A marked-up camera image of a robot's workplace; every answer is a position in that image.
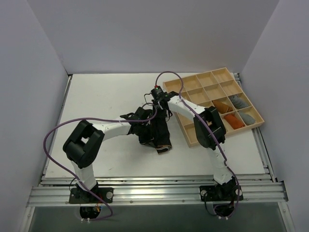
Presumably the aluminium rail frame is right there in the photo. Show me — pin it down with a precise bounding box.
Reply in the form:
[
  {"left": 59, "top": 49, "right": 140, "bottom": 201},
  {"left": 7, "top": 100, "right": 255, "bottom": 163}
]
[{"left": 28, "top": 73, "right": 295, "bottom": 232}]

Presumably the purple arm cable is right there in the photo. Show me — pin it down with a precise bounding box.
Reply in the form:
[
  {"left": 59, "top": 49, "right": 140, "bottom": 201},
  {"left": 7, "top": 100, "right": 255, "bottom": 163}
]
[
  {"left": 155, "top": 71, "right": 243, "bottom": 216},
  {"left": 43, "top": 102, "right": 159, "bottom": 221}
]

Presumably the orange rolled cloth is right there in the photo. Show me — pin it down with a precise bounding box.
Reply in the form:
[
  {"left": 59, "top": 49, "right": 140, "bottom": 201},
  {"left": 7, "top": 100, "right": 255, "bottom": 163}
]
[{"left": 224, "top": 114, "right": 245, "bottom": 130}]

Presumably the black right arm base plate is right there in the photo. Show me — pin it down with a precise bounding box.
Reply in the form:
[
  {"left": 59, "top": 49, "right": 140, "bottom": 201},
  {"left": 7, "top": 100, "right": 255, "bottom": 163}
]
[{"left": 199, "top": 185, "right": 239, "bottom": 202}]

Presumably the black pinstriped underwear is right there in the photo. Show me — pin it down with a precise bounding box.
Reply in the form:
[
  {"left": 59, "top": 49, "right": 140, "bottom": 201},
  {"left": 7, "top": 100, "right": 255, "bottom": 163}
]
[{"left": 139, "top": 109, "right": 172, "bottom": 155}]

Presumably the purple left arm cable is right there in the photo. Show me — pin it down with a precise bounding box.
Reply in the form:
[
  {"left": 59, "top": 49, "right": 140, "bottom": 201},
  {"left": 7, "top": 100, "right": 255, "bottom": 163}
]
[{"left": 43, "top": 102, "right": 159, "bottom": 221}]

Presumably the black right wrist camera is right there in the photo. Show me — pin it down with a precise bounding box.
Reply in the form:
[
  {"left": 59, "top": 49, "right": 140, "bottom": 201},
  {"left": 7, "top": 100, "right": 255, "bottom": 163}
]
[{"left": 150, "top": 86, "right": 167, "bottom": 101}]

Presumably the wooden compartment tray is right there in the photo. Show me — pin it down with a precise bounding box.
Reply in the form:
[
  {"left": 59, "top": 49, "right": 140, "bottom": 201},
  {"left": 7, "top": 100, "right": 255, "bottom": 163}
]
[{"left": 163, "top": 68, "right": 265, "bottom": 137}]

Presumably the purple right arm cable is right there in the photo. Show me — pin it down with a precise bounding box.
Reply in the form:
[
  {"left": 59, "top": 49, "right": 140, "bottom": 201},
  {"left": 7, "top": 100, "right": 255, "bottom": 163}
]
[{"left": 155, "top": 71, "right": 243, "bottom": 216}]

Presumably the grey striped rolled cloth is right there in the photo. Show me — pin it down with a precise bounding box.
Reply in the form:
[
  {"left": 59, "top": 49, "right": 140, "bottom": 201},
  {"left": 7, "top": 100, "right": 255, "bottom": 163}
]
[{"left": 229, "top": 95, "right": 249, "bottom": 109}]

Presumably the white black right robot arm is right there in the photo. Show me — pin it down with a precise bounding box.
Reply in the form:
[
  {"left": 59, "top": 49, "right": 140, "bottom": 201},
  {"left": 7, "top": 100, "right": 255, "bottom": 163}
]
[{"left": 151, "top": 87, "right": 233, "bottom": 200}]

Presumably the brown rolled cloth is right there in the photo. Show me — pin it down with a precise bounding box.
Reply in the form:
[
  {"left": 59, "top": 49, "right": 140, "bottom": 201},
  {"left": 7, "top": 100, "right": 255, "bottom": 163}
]
[{"left": 212, "top": 100, "right": 233, "bottom": 114}]

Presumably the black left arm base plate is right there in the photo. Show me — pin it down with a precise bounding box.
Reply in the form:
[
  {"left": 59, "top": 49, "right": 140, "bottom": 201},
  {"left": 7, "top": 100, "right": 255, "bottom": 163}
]
[{"left": 69, "top": 186, "right": 114, "bottom": 204}]

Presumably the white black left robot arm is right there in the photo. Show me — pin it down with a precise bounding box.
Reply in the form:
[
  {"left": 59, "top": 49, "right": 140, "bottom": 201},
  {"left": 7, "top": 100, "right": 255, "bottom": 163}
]
[{"left": 63, "top": 107, "right": 155, "bottom": 203}]

